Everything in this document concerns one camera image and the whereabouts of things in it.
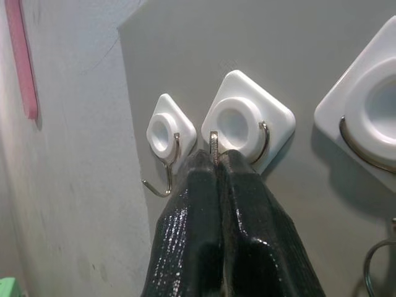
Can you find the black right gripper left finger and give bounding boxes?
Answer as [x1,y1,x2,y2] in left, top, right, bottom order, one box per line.
[140,149,224,297]

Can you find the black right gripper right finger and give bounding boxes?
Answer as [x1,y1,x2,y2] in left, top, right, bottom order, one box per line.
[216,149,326,297]

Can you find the silver key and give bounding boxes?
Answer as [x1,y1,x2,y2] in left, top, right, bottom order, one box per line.
[209,130,222,165]

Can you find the light green object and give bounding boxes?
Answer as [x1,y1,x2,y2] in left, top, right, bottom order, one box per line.
[0,277,20,297]

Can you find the pink tape strip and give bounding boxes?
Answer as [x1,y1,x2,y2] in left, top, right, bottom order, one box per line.
[4,0,40,121]

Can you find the silver key ring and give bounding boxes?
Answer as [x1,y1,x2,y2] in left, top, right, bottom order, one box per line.
[355,217,396,297]

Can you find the white adhesive wall hook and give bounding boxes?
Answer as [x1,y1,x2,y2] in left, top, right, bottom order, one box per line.
[141,93,198,197]
[313,14,396,195]
[200,70,296,184]

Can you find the grey wall panel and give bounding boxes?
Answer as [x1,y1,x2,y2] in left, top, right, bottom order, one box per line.
[116,0,396,297]

